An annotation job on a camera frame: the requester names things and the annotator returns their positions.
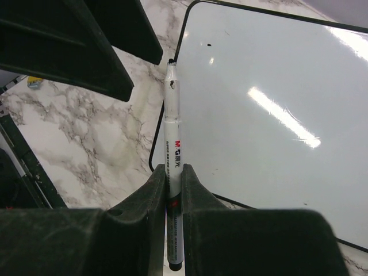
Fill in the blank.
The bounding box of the yellow small object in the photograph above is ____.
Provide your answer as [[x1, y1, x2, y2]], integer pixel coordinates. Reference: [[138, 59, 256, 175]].
[[27, 76, 43, 89]]

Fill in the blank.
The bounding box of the white framed whiteboard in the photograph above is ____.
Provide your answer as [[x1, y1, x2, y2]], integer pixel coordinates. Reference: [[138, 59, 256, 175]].
[[148, 0, 368, 250]]

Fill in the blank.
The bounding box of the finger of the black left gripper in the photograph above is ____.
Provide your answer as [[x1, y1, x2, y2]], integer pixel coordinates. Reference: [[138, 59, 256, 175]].
[[1, 0, 163, 101]]

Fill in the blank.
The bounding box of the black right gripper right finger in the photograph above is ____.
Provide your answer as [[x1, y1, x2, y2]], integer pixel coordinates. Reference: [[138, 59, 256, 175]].
[[182, 164, 348, 275]]

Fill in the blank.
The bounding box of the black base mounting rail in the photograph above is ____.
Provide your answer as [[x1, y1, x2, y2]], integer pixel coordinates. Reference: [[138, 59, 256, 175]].
[[1, 115, 67, 209]]

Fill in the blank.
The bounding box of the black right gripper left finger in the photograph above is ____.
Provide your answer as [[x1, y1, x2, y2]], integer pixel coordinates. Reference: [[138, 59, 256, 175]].
[[1, 165, 166, 275]]

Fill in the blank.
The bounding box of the silver whiteboard marker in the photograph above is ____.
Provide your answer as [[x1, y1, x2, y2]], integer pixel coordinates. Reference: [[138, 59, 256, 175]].
[[164, 59, 184, 271]]

